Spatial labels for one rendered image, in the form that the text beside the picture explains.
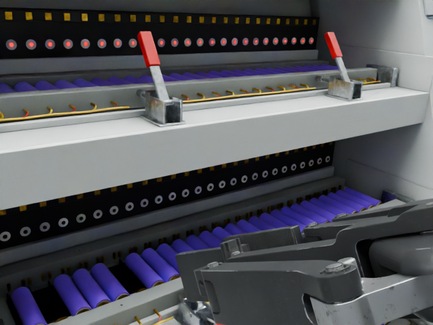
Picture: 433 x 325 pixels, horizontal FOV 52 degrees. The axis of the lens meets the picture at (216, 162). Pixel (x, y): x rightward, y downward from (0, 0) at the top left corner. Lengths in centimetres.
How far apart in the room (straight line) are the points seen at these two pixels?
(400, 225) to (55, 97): 34
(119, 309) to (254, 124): 22
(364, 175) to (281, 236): 55
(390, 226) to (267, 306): 5
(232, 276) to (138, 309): 28
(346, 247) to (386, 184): 60
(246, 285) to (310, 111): 36
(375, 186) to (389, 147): 7
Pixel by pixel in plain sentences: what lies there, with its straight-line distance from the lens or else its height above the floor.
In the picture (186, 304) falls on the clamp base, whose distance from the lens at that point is 45.
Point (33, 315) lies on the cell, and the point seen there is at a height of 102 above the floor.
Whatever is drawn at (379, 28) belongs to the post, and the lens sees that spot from 77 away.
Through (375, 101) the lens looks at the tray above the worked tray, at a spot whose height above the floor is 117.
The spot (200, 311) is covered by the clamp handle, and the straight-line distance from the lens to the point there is 44.
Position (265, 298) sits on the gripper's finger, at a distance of 17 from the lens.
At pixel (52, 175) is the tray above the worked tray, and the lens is 37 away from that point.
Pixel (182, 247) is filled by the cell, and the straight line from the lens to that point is 54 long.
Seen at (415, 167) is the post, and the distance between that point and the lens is 74.
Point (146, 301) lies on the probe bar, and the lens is 45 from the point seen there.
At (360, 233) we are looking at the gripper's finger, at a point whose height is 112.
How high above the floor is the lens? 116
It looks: 4 degrees down
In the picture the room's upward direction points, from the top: 9 degrees counter-clockwise
